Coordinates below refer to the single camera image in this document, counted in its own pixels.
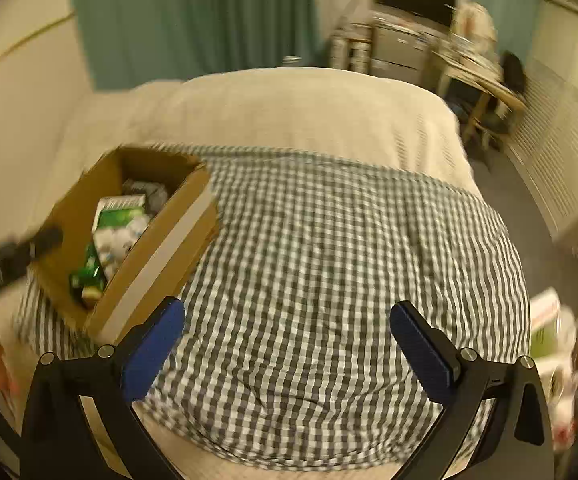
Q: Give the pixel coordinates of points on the green and white carton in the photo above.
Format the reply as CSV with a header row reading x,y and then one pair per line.
x,y
119,210

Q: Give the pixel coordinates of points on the checked cloth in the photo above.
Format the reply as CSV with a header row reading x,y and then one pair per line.
x,y
319,260

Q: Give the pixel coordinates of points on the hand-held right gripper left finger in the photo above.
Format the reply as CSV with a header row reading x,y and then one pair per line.
x,y
154,350

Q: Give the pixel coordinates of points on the white plush toy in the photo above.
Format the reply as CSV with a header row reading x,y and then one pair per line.
x,y
114,245

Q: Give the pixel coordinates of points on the narrow green curtain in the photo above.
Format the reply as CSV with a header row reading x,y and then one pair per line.
x,y
509,5

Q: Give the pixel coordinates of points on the wide green curtain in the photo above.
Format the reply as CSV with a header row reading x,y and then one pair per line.
x,y
194,20

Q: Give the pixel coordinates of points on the cream blanket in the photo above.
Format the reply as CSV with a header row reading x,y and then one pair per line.
x,y
294,110

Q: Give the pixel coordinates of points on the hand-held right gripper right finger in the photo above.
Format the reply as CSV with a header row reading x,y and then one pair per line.
x,y
419,345

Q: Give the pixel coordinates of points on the white and red carton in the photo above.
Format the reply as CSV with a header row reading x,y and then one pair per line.
x,y
544,307

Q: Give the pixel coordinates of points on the white louvred wardrobe doors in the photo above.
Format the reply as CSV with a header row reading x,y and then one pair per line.
x,y
564,135

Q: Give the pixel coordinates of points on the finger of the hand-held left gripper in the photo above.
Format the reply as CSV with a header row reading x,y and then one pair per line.
x,y
41,245

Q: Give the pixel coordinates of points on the brown cardboard box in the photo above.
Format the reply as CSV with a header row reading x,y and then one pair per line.
x,y
169,255

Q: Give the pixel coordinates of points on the white round mirror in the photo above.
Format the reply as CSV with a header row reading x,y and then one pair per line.
x,y
474,22

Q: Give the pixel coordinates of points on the black bag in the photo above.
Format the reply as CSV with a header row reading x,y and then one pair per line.
x,y
513,72

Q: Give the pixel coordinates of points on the grey cabinet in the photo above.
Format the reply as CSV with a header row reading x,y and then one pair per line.
x,y
399,50

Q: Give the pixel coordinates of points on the white plastic bag with print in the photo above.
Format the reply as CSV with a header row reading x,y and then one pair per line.
x,y
144,190

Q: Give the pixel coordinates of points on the white wooden desk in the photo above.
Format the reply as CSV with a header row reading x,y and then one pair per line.
x,y
474,72

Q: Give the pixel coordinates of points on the white drawer unit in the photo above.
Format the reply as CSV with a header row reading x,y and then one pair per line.
x,y
349,55

